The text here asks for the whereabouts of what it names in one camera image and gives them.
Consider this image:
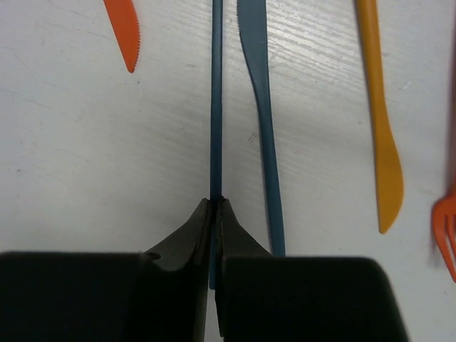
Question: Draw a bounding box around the blue chopstick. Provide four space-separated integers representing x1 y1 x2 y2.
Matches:
209 0 224 289

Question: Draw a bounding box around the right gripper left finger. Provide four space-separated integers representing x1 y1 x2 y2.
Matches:
1 199 212 341

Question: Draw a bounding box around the yellow knife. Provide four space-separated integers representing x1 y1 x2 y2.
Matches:
355 1 404 234

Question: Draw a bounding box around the orange fork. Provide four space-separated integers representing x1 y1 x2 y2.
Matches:
431 184 455 281

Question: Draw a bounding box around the blue knife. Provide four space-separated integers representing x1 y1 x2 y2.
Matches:
237 0 286 257

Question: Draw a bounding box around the orange knife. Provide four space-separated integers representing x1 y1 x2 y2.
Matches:
103 0 140 73

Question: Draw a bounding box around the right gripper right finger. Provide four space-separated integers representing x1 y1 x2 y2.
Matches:
215 199 408 341

